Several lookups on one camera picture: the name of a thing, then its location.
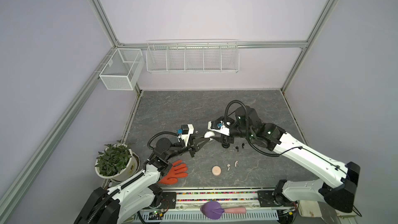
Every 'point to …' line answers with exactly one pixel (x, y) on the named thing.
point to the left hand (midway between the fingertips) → (208, 139)
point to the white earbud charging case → (209, 134)
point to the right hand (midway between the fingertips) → (213, 127)
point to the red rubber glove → (177, 169)
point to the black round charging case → (225, 145)
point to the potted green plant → (117, 162)
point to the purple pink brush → (213, 210)
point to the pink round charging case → (216, 170)
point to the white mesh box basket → (124, 69)
